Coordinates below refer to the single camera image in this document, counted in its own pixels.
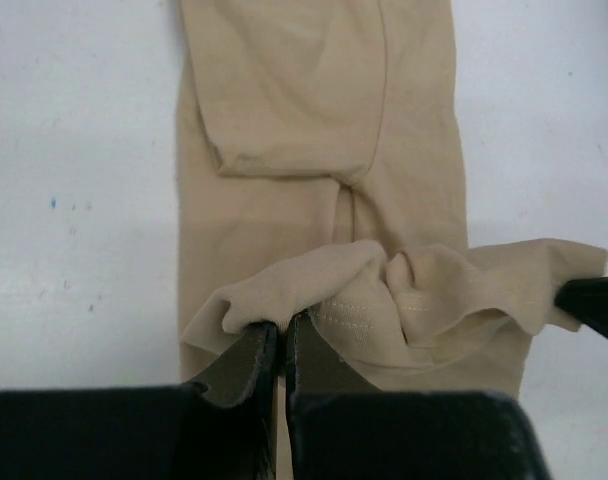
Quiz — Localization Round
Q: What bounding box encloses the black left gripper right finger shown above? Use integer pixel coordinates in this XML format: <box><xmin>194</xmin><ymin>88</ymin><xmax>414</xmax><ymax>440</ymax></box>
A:
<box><xmin>286</xmin><ymin>311</ymin><xmax>549</xmax><ymax>480</ymax></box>

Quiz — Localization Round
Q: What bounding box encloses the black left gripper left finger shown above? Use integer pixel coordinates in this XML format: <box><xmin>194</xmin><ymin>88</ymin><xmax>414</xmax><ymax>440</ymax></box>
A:
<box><xmin>0</xmin><ymin>323</ymin><xmax>278</xmax><ymax>479</ymax></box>

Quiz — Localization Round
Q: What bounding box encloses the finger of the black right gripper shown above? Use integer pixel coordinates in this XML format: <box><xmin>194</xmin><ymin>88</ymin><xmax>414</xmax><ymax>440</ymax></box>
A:
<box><xmin>555</xmin><ymin>277</ymin><xmax>608</xmax><ymax>340</ymax></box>

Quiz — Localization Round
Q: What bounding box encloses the beige t shirt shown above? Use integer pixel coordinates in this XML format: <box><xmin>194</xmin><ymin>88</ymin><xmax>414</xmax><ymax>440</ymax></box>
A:
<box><xmin>175</xmin><ymin>0</ymin><xmax>608</xmax><ymax>480</ymax></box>

